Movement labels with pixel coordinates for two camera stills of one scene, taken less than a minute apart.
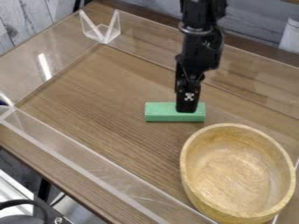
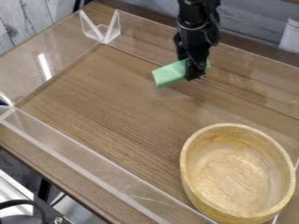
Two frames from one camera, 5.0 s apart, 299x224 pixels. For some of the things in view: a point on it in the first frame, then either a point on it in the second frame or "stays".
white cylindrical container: x=290 y=38 stays
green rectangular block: x=163 y=112 → x=172 y=73
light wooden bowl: x=238 y=173 stays
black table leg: x=44 y=189 stays
